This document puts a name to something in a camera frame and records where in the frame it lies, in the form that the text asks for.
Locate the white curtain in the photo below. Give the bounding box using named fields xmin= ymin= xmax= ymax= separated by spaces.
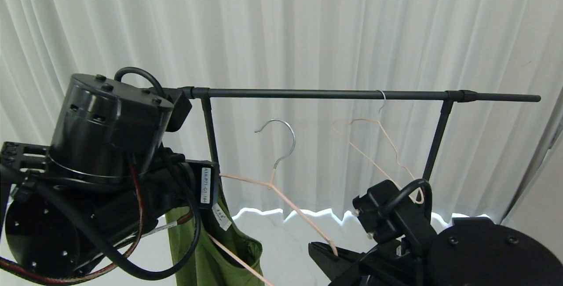
xmin=0 ymin=0 xmax=563 ymax=225

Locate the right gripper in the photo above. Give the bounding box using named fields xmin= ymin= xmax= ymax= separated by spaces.
xmin=308 ymin=240 xmax=429 ymax=286

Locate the pink clothes hanger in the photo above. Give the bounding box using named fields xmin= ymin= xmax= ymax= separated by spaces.
xmin=206 ymin=119 xmax=339 ymax=286
xmin=332 ymin=90 xmax=425 ymax=204

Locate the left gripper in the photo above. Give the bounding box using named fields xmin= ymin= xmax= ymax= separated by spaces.
xmin=145 ymin=158 xmax=220 ymax=234

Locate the green printed shirt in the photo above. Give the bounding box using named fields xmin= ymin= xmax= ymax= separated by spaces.
xmin=166 ymin=185 xmax=264 ymax=286

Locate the black cable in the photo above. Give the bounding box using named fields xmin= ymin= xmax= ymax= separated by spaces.
xmin=0 ymin=67 xmax=203 ymax=281
xmin=382 ymin=179 xmax=434 ymax=223

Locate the black clothes rack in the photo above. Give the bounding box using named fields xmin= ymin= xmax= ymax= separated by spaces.
xmin=174 ymin=87 xmax=541 ymax=185

